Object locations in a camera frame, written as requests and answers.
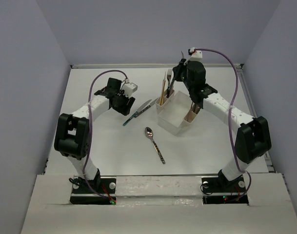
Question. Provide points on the pink-handled fork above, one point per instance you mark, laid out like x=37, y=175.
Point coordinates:
x=169, y=77

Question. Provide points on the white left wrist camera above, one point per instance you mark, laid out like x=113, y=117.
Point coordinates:
x=129, y=88

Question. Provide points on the black-handled fork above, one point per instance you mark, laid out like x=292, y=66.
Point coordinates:
x=168, y=91

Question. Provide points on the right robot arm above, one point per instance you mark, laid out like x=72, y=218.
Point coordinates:
x=249, y=135

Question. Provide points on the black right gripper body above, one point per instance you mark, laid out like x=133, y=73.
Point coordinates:
x=181, y=74

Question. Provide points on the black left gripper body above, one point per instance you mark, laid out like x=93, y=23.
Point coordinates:
x=121, y=106

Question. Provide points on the orange chopstick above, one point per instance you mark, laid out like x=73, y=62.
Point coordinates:
x=163, y=92

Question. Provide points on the white chopstick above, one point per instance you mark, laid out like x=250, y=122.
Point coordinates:
x=163, y=91

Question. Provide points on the teal-handled knife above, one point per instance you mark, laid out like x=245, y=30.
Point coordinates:
x=136, y=112

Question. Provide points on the teal-handled fork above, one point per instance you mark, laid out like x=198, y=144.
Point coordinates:
x=172, y=85

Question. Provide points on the white utensil caddy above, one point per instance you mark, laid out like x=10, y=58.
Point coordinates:
x=175, y=114

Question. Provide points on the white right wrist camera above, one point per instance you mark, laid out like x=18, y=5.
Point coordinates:
x=195, y=55

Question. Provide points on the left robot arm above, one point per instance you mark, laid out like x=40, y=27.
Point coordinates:
x=74, y=131

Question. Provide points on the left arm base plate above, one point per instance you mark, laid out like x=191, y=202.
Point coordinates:
x=104, y=194

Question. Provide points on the black-handled knife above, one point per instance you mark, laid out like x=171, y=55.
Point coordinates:
x=146, y=108

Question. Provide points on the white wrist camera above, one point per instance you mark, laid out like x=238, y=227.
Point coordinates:
x=195, y=55
x=129, y=88

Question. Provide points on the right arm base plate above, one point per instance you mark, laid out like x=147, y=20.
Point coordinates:
x=213, y=193

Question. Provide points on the black-handled spoon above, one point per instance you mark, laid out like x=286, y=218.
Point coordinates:
x=149, y=134

